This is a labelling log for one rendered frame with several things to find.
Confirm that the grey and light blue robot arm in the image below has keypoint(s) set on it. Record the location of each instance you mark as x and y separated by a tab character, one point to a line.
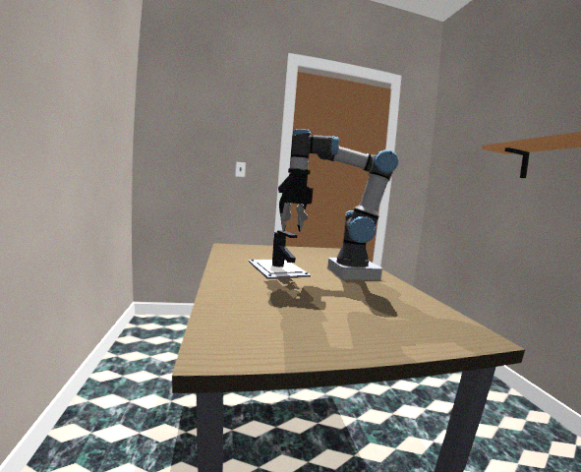
361	229

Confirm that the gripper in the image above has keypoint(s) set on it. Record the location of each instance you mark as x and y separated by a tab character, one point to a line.
296	194

